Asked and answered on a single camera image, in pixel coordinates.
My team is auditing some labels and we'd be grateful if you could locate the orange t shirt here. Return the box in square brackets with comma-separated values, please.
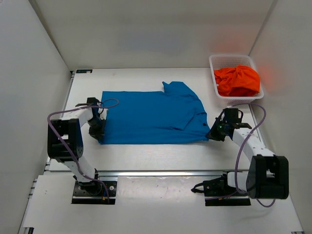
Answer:
[214, 65, 260, 97]

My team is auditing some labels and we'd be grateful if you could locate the blue t shirt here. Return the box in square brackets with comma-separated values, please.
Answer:
[99, 81, 210, 144]

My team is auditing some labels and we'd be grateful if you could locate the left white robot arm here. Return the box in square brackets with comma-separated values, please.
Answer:
[47, 97, 107, 186]

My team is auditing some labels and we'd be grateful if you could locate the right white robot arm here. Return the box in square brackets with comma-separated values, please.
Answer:
[206, 108, 289, 199]

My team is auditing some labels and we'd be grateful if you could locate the white plastic basket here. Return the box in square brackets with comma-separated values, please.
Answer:
[209, 54, 264, 105]

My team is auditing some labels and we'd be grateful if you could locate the dark label sticker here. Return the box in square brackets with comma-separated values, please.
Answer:
[76, 69, 93, 74]

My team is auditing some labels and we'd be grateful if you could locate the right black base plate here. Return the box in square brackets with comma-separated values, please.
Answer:
[191, 177, 251, 207]

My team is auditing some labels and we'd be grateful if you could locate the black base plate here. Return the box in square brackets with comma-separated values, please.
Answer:
[71, 180, 117, 205]
[191, 177, 251, 207]

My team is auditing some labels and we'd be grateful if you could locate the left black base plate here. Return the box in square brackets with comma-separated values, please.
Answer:
[71, 180, 117, 205]

